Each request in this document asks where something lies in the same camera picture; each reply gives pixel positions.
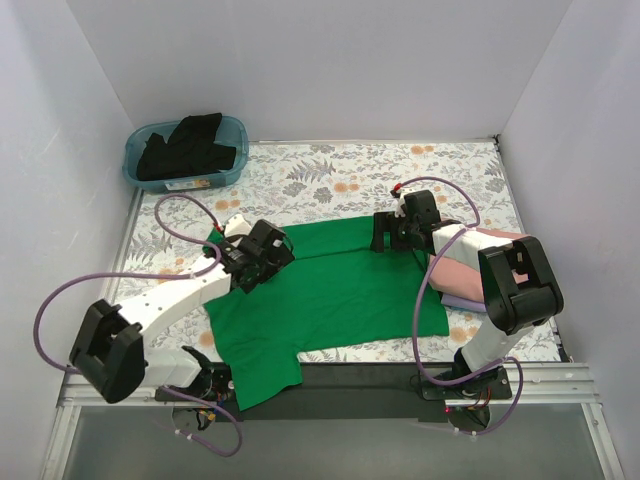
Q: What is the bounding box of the green t shirt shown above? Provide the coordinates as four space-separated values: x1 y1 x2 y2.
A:
204 217 424 410

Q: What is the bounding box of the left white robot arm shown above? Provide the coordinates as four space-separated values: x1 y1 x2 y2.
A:
69 215 294 404

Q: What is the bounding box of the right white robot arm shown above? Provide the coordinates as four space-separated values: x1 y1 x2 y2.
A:
370 185 564 388

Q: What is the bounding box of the folded pink t shirt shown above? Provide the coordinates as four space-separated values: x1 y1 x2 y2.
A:
429 224 525 303

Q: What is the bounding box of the folded lilac t shirt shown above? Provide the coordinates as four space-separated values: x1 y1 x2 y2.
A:
441 293 486 313

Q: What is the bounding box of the floral table mat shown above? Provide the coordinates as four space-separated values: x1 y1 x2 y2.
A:
97 141 561 364

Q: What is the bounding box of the black t shirt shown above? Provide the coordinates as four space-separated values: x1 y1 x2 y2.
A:
136 113 237 181

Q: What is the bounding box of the teal plastic bin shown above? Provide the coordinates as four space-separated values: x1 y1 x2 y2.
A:
122 115 249 194

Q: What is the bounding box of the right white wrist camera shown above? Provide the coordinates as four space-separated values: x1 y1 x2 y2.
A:
391 183 410 218

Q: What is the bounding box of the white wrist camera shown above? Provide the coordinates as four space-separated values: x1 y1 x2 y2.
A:
221 214 252 238
391 183 410 218

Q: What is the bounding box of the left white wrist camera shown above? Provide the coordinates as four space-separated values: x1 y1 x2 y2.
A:
221 214 252 238

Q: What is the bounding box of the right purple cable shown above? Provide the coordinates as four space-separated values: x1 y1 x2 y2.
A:
392 176 526 436

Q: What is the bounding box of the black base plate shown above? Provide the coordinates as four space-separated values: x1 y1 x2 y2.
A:
154 362 514 436

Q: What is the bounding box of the aluminium frame rail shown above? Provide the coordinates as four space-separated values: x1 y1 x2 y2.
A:
42 362 624 479

